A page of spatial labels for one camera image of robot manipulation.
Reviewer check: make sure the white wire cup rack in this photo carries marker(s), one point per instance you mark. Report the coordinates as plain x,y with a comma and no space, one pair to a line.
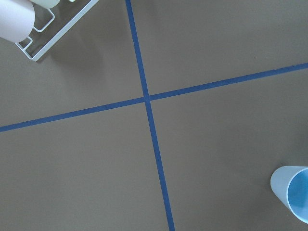
51,24

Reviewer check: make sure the pink cup on rack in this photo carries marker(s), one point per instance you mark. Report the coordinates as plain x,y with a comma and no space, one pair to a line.
17,19

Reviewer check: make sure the white cup on rack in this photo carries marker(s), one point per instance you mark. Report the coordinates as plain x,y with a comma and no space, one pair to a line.
48,4

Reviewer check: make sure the light blue plastic cup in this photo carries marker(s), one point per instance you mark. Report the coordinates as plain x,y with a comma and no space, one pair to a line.
290,185

